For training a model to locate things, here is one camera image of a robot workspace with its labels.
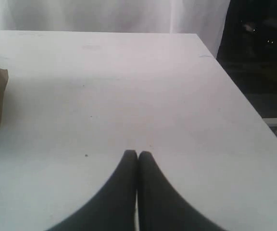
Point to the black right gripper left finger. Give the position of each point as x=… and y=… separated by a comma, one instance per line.
x=112, y=208

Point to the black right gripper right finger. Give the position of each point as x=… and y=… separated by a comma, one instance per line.
x=160, y=206

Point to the white backdrop curtain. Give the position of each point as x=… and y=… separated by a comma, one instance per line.
x=206, y=18

